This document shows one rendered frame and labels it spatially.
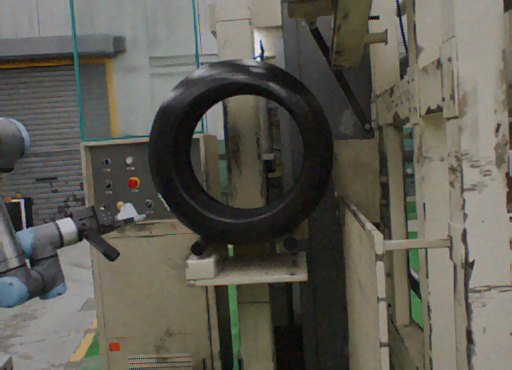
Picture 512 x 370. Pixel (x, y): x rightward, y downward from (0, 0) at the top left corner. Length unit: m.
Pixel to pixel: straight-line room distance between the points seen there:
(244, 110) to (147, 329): 1.10
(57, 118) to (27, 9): 2.10
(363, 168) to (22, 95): 9.69
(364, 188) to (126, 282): 1.15
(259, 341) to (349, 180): 0.69
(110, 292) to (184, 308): 0.34
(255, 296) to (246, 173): 0.46
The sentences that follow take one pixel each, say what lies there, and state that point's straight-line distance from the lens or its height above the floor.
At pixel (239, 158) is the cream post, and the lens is 1.99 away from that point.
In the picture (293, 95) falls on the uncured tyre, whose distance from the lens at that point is 1.63.
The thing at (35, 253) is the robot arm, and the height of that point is 0.96.
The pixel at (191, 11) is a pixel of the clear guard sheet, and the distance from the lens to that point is 2.45.
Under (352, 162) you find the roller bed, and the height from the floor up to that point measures 1.12.
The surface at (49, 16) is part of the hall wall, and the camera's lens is 11.32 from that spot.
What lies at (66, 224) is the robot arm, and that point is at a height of 1.02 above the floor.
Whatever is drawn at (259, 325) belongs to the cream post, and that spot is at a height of 0.53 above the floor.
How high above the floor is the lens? 1.19
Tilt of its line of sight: 4 degrees down
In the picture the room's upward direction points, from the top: 4 degrees counter-clockwise
